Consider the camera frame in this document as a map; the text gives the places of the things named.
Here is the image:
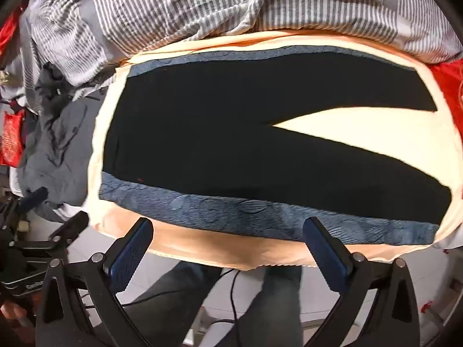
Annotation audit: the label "red patterned packet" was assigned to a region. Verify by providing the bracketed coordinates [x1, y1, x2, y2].
[0, 109, 27, 167]

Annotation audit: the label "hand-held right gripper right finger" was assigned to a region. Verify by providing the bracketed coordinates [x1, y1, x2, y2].
[302, 217, 422, 347]

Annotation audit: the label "black pants with blue stripes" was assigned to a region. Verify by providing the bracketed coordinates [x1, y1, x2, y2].
[98, 45, 453, 245]

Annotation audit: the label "grey jacket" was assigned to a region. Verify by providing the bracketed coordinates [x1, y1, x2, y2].
[17, 80, 111, 222]

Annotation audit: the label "person's left leg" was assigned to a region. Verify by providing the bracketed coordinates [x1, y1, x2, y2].
[121, 260, 224, 347]

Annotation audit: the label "grey white striped duvet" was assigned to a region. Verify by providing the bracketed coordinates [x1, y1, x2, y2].
[7, 0, 463, 113]

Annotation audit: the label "person's left hand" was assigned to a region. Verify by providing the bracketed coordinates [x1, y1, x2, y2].
[0, 297, 27, 330]

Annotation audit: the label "person's right leg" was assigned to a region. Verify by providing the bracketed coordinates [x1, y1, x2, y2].
[249, 263, 303, 347]

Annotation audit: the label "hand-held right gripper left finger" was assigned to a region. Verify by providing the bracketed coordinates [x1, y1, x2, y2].
[35, 218, 155, 347]

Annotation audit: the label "red cloth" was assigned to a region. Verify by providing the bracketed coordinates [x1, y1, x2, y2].
[430, 59, 463, 136]

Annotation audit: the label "red fabric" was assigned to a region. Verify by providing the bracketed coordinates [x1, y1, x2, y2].
[0, 7, 26, 56]

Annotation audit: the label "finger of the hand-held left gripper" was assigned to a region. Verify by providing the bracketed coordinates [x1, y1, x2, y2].
[47, 211, 90, 252]
[22, 187, 50, 209]

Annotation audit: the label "person's leg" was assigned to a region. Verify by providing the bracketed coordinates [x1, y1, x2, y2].
[121, 260, 224, 347]
[249, 263, 303, 347]

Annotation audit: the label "dark cloth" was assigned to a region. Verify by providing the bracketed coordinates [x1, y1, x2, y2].
[34, 62, 75, 116]

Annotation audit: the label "peach bed sheet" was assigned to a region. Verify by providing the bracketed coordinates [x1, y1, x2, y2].
[86, 30, 463, 272]

